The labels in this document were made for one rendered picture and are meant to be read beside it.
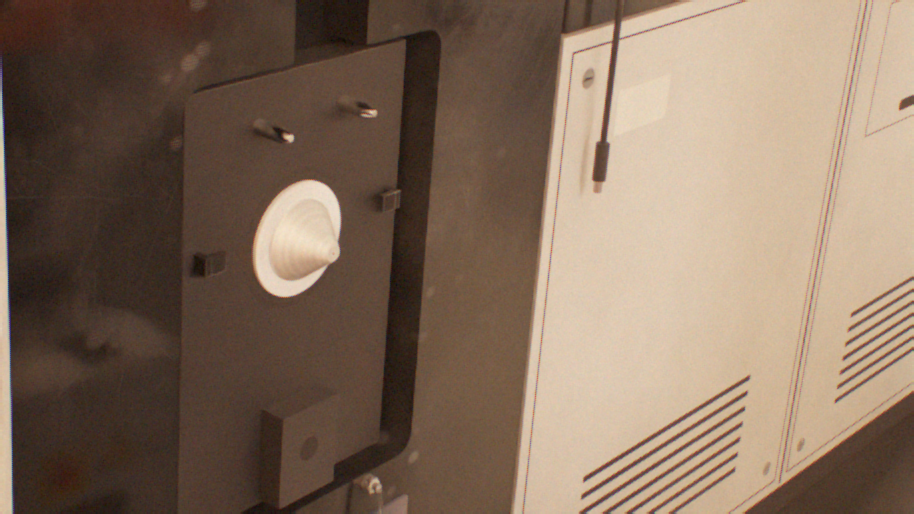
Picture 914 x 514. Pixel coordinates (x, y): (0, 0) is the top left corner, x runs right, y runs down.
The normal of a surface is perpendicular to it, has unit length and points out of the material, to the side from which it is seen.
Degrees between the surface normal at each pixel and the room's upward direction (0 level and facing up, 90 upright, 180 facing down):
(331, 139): 90
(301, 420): 90
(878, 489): 0
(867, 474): 0
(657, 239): 90
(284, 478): 90
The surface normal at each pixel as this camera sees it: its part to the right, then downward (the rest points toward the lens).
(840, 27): 0.77, 0.30
